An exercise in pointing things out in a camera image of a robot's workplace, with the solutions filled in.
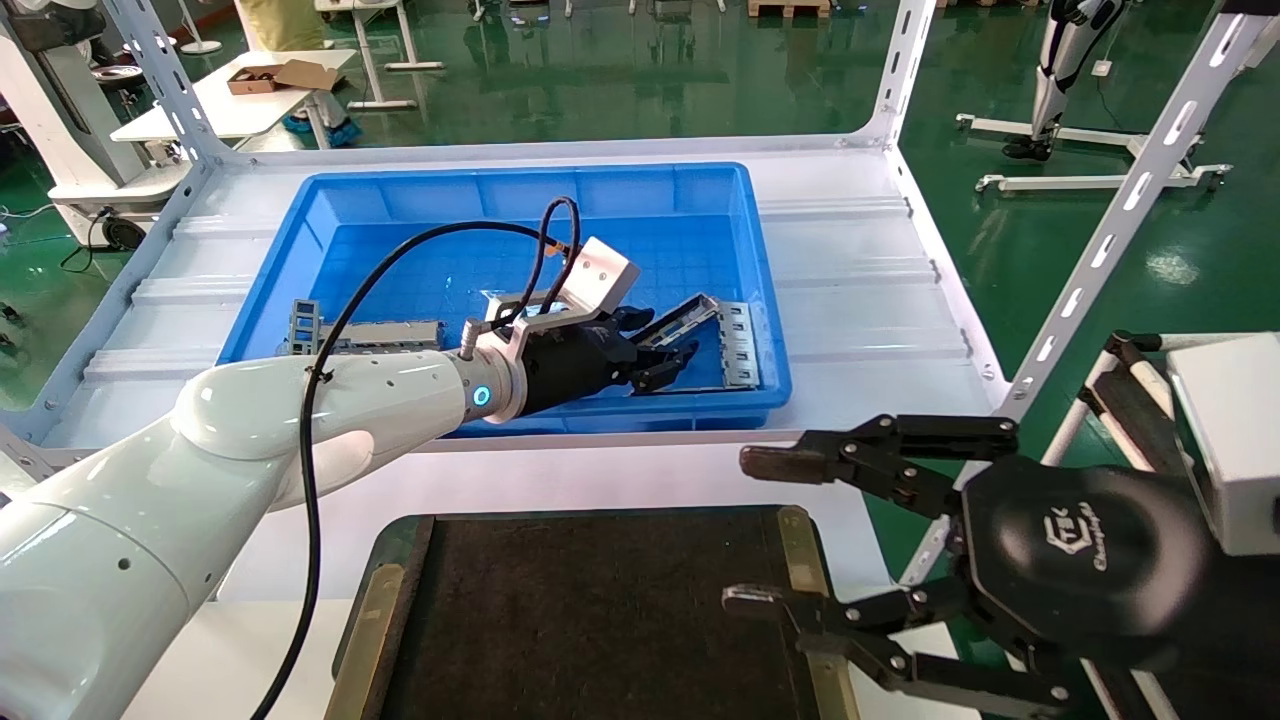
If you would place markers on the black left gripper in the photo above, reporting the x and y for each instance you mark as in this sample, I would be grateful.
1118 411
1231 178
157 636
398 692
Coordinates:
575 370

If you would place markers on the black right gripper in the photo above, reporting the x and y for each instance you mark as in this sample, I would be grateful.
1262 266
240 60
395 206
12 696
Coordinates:
1090 560

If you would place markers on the long gray slotted metal part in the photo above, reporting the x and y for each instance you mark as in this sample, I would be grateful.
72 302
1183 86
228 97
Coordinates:
685 318

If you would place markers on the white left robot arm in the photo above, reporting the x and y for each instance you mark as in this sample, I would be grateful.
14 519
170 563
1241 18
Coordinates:
200 480

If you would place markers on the silver flat metal part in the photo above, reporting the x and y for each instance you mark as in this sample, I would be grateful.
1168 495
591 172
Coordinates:
385 335

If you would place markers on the black container with brass edges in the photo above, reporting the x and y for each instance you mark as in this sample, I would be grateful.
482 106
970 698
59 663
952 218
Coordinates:
600 620

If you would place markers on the white metal shelf rack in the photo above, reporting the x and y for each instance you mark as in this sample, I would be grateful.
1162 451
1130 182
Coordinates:
850 300

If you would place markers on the blue plastic bin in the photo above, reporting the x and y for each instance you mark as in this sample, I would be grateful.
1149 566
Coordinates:
450 250

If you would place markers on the black shelf cart white pipes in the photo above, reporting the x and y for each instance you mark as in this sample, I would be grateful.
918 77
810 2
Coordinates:
1125 400

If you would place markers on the wooden pallet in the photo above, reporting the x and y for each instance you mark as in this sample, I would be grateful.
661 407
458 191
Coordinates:
788 8

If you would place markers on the white metal leg table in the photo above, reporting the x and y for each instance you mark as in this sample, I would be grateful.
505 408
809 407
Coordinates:
375 60

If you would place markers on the open flat cardboard box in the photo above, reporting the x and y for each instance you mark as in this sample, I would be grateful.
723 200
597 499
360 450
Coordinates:
305 75

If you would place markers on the white black hanging robot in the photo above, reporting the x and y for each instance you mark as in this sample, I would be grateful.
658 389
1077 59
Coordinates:
1050 90

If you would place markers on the white table with box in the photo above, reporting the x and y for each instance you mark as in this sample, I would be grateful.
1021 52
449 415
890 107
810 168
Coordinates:
220 115

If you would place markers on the person in yellow coat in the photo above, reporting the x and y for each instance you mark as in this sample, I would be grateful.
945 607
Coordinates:
275 20

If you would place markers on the white machine base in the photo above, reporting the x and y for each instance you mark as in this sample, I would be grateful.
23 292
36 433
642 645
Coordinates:
60 120

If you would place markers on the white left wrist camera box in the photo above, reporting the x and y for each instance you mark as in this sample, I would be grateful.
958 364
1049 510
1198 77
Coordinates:
600 280

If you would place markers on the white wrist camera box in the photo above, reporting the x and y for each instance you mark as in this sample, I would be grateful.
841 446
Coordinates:
600 280
1235 440

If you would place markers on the silver perforated metal bracket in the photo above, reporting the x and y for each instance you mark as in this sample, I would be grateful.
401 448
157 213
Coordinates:
738 345

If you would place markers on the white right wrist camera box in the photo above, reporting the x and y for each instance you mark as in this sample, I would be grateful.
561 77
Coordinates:
1235 440

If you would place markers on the white wheeled stand frame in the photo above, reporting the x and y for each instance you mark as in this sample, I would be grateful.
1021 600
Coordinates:
1080 183

